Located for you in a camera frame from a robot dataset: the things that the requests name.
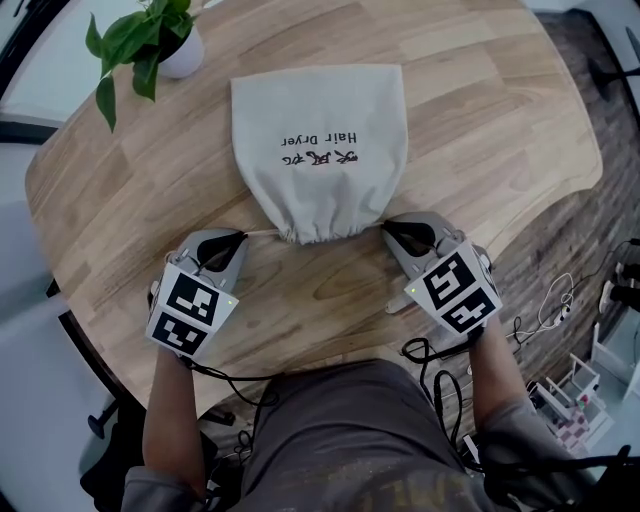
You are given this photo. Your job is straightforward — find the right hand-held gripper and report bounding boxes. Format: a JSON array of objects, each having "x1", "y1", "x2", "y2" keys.
[{"x1": 381, "y1": 210, "x2": 505, "y2": 338}]

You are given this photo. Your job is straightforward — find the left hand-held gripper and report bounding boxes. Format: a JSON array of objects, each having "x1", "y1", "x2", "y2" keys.
[{"x1": 144, "y1": 227, "x2": 250, "y2": 360}]

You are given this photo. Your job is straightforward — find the beige drawstring hair dryer bag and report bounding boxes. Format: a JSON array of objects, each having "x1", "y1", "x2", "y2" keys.
[{"x1": 242, "y1": 63, "x2": 410, "y2": 246}]

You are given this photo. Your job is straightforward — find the person's right forearm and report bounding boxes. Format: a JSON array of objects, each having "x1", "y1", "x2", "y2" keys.
[{"x1": 467, "y1": 314, "x2": 531, "y2": 431}]

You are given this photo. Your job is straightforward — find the person's left forearm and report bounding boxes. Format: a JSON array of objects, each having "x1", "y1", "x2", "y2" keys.
[{"x1": 142, "y1": 347, "x2": 209, "y2": 496}]

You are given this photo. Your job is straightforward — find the white wooden rack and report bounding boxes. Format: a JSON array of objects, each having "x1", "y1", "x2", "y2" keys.
[{"x1": 524, "y1": 322, "x2": 640, "y2": 459}]

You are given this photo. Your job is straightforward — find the person's grey shirt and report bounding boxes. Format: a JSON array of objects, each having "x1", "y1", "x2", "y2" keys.
[{"x1": 122, "y1": 359, "x2": 596, "y2": 512}]

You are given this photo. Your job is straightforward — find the black office chair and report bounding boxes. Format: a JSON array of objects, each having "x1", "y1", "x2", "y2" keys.
[{"x1": 79, "y1": 399, "x2": 251, "y2": 512}]

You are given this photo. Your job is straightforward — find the black framed window sash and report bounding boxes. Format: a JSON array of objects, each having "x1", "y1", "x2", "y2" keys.
[{"x1": 0, "y1": 0, "x2": 71, "y2": 147}]

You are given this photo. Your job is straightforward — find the green plant in white pot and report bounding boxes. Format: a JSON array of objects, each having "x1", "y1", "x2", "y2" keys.
[{"x1": 84, "y1": 0, "x2": 206, "y2": 134}]

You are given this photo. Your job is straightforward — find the pink checkered mat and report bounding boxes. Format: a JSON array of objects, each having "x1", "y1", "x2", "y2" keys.
[{"x1": 552, "y1": 407, "x2": 594, "y2": 449}]

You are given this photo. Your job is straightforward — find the round black side table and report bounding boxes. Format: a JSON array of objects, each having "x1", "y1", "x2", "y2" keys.
[{"x1": 587, "y1": 24, "x2": 640, "y2": 104}]

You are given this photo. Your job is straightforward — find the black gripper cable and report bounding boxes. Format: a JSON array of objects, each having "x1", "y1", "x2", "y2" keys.
[
  {"x1": 401, "y1": 337, "x2": 489, "y2": 471},
  {"x1": 182, "y1": 357, "x2": 281, "y2": 451}
]

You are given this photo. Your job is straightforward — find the white power strip with cables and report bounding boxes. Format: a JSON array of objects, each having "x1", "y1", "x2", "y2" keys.
[{"x1": 507, "y1": 272, "x2": 576, "y2": 346}]

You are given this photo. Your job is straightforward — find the black floor cable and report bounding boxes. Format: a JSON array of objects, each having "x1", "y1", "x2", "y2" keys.
[{"x1": 569, "y1": 239, "x2": 640, "y2": 296}]

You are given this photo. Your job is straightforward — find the black strap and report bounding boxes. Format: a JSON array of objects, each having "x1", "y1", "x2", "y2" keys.
[{"x1": 474, "y1": 443, "x2": 631, "y2": 476}]

